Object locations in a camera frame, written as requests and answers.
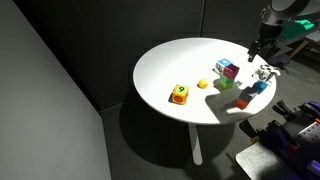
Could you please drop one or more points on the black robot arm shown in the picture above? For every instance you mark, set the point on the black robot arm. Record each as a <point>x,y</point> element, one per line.
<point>293,6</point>

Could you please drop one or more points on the yellow orange number nine cube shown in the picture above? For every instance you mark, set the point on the yellow orange number nine cube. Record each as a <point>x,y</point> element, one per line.
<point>180,94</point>

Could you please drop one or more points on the grey metal base plate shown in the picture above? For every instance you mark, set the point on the grey metal base plate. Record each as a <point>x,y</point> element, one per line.
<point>256,162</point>

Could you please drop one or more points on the blue number four cube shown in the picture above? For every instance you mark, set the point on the blue number four cube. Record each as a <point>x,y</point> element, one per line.
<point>222,65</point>

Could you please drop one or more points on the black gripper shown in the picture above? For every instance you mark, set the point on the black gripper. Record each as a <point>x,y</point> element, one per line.
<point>269,33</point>

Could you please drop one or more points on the dark blue toy block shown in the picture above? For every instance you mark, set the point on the dark blue toy block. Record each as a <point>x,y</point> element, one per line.
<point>259,86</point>

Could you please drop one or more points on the black checkered cube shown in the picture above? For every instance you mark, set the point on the black checkered cube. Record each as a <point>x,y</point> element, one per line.
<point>266,72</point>

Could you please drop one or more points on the black purple clamp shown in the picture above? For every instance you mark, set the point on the black purple clamp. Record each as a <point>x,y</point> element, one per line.
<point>285,109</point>
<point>270,135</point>

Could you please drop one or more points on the white table leg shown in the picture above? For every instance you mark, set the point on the white table leg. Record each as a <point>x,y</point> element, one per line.
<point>196,145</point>

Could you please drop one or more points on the orange ball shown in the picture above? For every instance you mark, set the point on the orange ball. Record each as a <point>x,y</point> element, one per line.
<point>202,83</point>

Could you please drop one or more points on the wooden chair leg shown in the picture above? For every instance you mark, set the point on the wooden chair leg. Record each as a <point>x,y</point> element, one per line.
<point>298,49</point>

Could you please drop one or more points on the orange toy block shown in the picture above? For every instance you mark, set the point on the orange toy block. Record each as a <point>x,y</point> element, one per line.
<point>241,103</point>

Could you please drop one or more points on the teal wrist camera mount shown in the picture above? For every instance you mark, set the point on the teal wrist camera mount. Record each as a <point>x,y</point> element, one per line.
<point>297,27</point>

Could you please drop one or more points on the lime green toy block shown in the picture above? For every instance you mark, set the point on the lime green toy block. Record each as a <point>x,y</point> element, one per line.
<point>226,84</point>

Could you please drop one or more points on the grey toy block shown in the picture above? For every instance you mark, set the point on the grey toy block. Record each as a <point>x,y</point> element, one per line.
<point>247,95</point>

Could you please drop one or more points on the black bundle on floor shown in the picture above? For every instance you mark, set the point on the black bundle on floor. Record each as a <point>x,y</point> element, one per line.
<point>279,61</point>

